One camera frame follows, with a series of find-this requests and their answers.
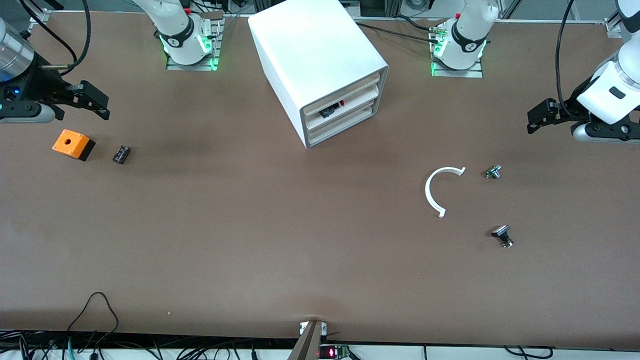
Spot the white cabinet drawer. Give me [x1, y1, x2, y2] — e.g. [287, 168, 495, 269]
[306, 106, 377, 146]
[304, 86, 379, 132]
[301, 74, 383, 117]

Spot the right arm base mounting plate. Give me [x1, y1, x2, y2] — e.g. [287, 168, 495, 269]
[165, 17, 222, 72]

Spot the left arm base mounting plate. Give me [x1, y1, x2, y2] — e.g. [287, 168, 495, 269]
[430, 30, 485, 79]

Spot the orange black button box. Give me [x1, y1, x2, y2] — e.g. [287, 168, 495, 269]
[52, 129, 96, 162]

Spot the black silver push button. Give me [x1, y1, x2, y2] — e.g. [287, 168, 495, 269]
[491, 225, 515, 249]

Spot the white three-drawer cabinet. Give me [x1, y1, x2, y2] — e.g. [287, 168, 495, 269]
[248, 0, 390, 149]

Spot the circuit board with red display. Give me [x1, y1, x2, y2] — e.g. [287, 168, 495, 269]
[319, 344, 351, 360]

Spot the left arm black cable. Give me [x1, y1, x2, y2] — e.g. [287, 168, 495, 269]
[556, 0, 576, 118]

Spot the white plastic C-shaped ring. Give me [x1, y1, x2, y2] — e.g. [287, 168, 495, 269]
[425, 166, 467, 219]

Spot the black cable to arm base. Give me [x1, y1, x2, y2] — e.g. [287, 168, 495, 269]
[355, 20, 446, 41]

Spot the black cable loop on table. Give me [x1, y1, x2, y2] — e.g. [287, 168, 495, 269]
[66, 292, 120, 346]

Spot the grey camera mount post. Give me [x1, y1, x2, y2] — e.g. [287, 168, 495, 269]
[287, 320, 323, 360]

